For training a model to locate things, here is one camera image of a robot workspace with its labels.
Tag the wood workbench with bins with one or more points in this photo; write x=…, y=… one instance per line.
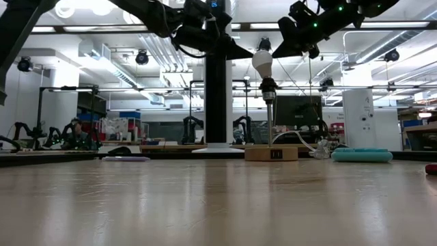
x=421, y=129

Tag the white ventilation duct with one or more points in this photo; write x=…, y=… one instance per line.
x=102, y=56

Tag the black upright post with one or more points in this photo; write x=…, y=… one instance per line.
x=215, y=102

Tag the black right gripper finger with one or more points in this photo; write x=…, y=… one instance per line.
x=290, y=51

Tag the person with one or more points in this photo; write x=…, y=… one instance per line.
x=78, y=135

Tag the small red object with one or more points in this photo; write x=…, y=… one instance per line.
x=432, y=169

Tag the black ceiling-hung camera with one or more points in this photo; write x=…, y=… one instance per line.
x=392, y=55
x=25, y=65
x=142, y=58
x=264, y=44
x=327, y=83

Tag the blue storage bin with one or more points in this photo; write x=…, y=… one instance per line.
x=129, y=115

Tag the wooden base table lamp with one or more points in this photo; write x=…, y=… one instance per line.
x=256, y=154

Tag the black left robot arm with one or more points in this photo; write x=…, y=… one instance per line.
x=17, y=34

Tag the white frosted lightbulb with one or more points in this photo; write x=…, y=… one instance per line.
x=262, y=61

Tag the black station frame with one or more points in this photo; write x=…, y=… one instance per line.
x=39, y=119

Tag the lilac flat pad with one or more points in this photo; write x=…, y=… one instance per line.
x=126, y=158

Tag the teal calculator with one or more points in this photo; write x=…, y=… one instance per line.
x=362, y=156

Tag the long black table rail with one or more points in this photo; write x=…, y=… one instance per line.
x=51, y=159

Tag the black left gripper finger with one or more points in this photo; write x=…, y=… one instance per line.
x=235, y=51

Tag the silver ventilation duct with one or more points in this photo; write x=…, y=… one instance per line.
x=392, y=44

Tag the black monitor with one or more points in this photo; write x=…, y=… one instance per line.
x=297, y=109

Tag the white kiosk cabinet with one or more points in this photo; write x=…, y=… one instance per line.
x=358, y=109

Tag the black background robot arm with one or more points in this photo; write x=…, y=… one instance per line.
x=56, y=135
x=187, y=126
x=34, y=133
x=247, y=124

